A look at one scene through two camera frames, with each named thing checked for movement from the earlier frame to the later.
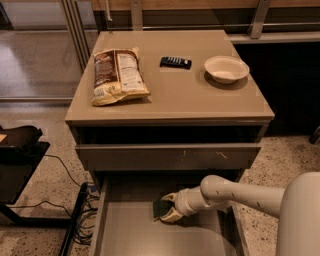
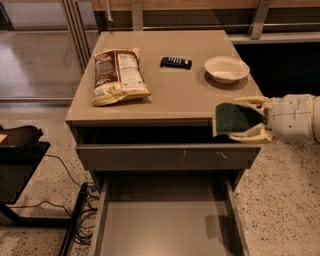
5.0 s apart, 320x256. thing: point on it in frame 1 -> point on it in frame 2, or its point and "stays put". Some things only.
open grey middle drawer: (124, 223) stays put
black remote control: (174, 62) stays put
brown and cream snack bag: (117, 75) stays put
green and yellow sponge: (161, 208) -> (232, 117)
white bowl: (226, 69) stays put
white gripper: (182, 203) -> (290, 118)
